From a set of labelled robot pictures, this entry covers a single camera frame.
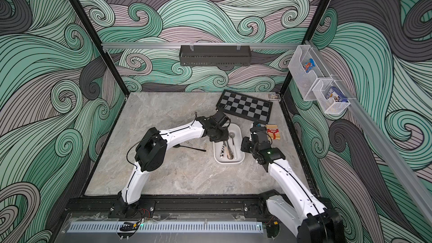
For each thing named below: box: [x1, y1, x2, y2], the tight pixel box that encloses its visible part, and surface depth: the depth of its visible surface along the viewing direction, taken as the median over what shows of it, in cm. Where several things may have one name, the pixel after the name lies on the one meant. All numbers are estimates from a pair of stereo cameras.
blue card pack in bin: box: [325, 86, 349, 103], surface depth 66 cm
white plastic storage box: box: [213, 123, 246, 165], surface depth 92 cm
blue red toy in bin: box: [302, 57, 316, 73], surface depth 85 cm
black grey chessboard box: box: [216, 88, 274, 125], surface depth 109 cm
